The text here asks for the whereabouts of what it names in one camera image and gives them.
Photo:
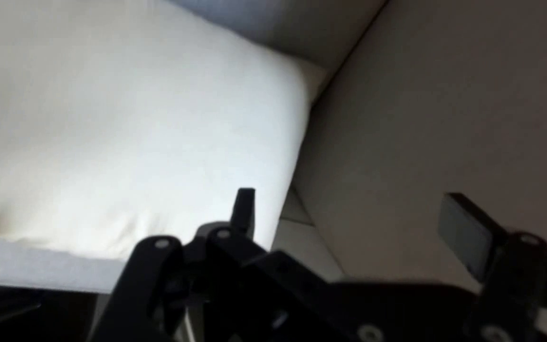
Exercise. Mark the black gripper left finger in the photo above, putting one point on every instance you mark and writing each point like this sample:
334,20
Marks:
243,212

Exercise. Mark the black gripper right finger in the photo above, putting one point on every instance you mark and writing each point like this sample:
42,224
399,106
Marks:
469,233

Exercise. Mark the white cushion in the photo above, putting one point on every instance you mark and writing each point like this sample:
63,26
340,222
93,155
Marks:
131,119

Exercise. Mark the grey fabric sofa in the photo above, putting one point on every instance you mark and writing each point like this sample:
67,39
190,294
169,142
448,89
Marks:
420,98

